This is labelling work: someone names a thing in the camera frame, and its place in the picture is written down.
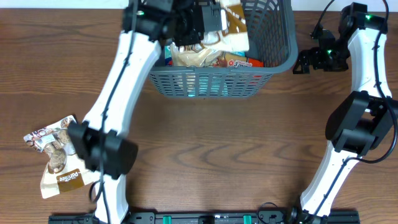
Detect beige snack bag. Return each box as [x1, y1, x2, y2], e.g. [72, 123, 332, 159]
[170, 43, 223, 67]

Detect Kleenex tissue multipack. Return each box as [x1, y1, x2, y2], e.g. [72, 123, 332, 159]
[164, 45, 246, 67]

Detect beige cookie bag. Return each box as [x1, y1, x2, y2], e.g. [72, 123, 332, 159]
[201, 0, 249, 52]

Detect San Remo spaghetti packet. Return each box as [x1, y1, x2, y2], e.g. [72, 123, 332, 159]
[210, 52, 264, 68]

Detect mint green snack packet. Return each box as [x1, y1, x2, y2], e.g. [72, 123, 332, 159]
[187, 75, 228, 97]

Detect Panibee cookie bag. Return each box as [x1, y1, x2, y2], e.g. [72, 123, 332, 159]
[24, 115, 99, 199]

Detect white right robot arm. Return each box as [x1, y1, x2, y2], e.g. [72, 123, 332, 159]
[285, 2, 397, 223]

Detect grey plastic basket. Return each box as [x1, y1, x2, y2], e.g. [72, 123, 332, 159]
[149, 0, 298, 98]

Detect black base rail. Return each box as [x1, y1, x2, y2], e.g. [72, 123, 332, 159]
[48, 208, 361, 224]

